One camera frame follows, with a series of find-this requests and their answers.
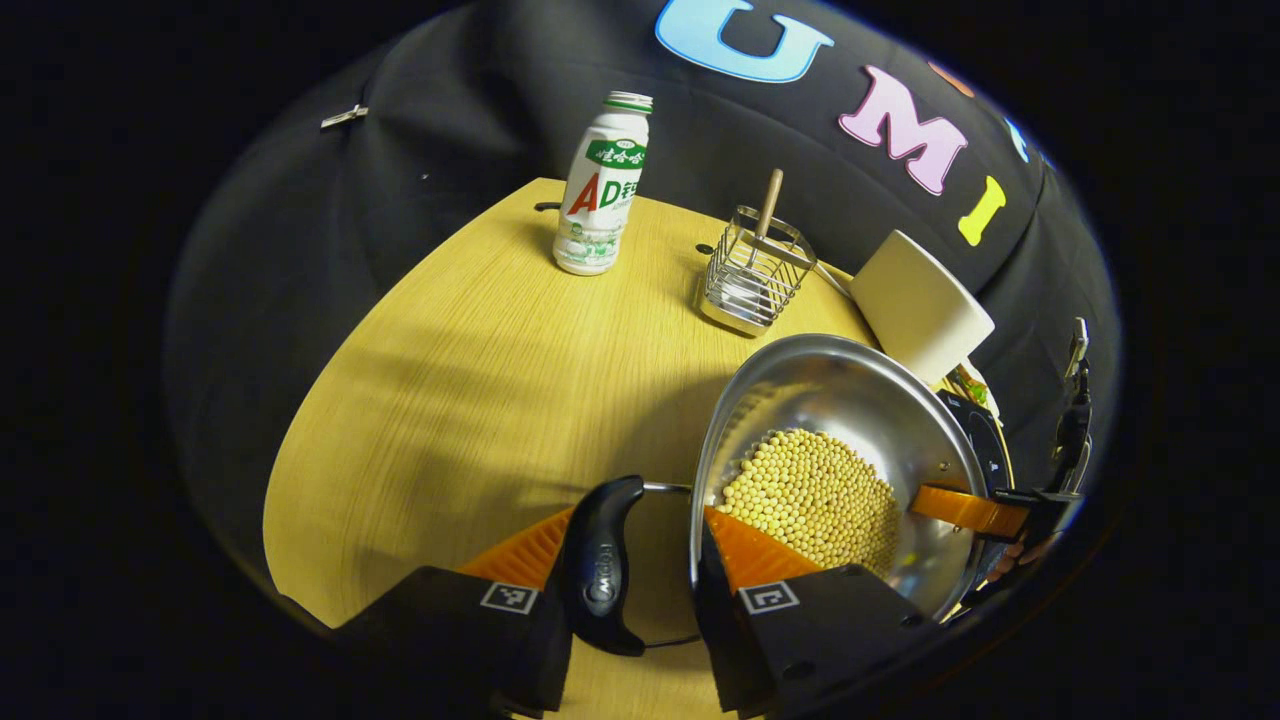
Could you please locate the white drink bottle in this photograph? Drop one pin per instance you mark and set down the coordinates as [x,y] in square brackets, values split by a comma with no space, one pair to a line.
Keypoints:
[600,200]

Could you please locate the white toaster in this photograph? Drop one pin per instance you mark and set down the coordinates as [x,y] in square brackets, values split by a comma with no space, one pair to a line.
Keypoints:
[920,300]

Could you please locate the black backdrop cloth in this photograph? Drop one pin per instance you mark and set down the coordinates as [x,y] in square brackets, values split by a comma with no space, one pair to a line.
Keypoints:
[450,100]

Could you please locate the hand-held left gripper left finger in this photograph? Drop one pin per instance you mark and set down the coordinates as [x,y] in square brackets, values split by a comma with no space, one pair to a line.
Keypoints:
[545,655]

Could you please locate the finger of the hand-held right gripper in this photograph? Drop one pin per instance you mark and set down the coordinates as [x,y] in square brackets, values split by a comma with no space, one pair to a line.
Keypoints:
[965,510]

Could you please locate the silver metal clip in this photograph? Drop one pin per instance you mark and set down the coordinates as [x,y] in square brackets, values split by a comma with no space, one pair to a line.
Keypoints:
[343,117]

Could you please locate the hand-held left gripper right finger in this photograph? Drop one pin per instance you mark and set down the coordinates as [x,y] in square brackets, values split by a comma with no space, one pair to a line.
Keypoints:
[720,640]

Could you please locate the sandwich with lettuce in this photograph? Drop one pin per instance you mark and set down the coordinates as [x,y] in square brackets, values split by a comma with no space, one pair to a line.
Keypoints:
[974,385]

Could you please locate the black induction cooktop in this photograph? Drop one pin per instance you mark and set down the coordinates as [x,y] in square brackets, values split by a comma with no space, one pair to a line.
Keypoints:
[985,440]

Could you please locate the steel pot with soybeans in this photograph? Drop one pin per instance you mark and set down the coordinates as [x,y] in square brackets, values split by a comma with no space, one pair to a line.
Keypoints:
[850,400]

